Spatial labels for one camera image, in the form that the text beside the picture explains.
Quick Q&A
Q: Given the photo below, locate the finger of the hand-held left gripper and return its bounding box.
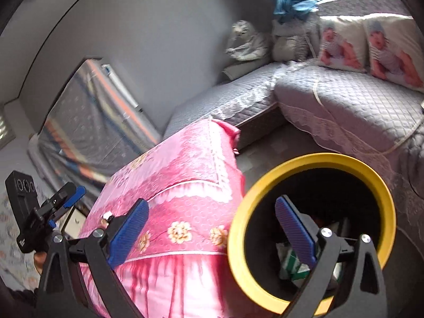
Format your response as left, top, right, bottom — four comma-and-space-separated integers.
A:
35, 205, 67, 230
46, 182, 87, 210

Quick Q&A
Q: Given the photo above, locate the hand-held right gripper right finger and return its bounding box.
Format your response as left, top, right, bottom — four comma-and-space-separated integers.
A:
275, 195, 389, 318

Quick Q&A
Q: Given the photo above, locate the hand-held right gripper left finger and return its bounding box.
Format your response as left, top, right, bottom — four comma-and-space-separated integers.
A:
36, 198, 149, 318

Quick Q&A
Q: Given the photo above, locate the tall green white carton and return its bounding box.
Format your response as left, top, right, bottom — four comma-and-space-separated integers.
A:
276, 242, 319, 282

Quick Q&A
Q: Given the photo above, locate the black bin with yellow rim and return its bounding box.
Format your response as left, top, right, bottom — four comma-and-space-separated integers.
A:
228, 152, 397, 317

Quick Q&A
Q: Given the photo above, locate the white cabinet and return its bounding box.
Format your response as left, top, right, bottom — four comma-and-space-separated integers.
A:
63, 205, 87, 239

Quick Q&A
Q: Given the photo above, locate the striped grey cloth cover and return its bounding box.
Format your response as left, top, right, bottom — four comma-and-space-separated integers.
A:
28, 58, 163, 186

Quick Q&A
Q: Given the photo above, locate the white window blind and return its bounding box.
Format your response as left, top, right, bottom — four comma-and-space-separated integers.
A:
0, 104, 17, 149

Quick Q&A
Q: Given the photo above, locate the pink floral blanket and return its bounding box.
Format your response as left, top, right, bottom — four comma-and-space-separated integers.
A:
79, 117, 246, 318

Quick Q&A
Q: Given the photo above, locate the grey quilted sofa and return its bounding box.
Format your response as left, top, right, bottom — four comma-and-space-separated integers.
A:
162, 0, 424, 272

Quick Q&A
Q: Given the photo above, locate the grey bolster pillow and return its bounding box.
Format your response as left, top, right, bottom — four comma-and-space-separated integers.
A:
223, 60, 262, 81

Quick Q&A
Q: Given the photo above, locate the grey beige cushion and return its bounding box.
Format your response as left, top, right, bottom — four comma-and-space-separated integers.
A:
272, 20, 313, 62

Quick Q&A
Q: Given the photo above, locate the baby print pillow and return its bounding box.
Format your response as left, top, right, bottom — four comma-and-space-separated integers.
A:
363, 16, 424, 93
317, 18, 370, 72

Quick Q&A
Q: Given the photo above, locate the plastic-wrapped tiger plush toy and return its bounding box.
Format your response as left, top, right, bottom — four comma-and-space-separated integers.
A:
225, 20, 270, 62

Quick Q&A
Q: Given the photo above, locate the white cable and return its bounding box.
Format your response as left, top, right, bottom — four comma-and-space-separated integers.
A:
306, 33, 424, 156

